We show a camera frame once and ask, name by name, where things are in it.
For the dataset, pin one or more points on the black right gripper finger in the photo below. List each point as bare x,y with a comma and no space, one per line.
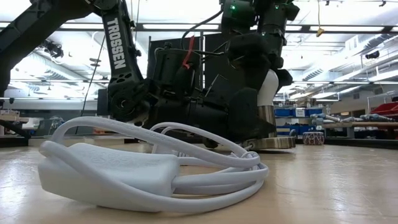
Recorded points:
283,79
256,77

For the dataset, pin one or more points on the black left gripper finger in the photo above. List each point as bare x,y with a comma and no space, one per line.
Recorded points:
245,118

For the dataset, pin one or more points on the white LED lightbulb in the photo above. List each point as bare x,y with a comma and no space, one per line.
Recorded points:
269,90

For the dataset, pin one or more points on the brass lamp socket wooden base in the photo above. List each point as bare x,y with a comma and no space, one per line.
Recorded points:
267,116

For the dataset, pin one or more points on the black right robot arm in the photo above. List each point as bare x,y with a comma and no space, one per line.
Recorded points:
273,18

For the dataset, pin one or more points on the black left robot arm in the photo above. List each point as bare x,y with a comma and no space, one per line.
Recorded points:
115,43

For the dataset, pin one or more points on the blue storage bin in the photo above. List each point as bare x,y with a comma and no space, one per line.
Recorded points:
283,112
314,112
298,129

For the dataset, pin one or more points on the red tape tag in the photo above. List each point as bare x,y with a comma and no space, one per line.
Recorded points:
188,53

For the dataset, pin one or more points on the wooden workbench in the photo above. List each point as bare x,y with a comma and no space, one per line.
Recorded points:
357,124

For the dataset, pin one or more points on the black ceiling fixture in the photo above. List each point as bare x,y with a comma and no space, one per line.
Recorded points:
372,54

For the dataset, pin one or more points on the red storage bin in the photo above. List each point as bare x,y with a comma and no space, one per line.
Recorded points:
385,109

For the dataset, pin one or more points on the black computer monitor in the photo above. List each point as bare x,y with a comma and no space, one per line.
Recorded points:
101,102

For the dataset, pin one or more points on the wooden shelf board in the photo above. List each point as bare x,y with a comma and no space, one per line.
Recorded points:
12,119

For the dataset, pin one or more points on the black ceiling-hung camera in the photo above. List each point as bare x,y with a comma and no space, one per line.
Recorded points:
53,49

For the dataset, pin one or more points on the black aluminium table frame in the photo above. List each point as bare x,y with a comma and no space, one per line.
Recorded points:
12,142

